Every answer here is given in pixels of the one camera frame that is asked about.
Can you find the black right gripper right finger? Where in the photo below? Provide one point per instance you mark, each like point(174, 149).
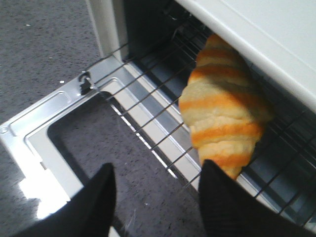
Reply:
point(228, 210)

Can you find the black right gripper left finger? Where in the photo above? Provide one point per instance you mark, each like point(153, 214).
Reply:
point(89, 213)

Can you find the glass oven door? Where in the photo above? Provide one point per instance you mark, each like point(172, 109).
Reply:
point(61, 141)

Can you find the golden striped croissant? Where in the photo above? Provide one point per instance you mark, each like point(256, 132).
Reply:
point(224, 107)

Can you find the cream white toaster oven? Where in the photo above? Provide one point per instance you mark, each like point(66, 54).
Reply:
point(278, 36)

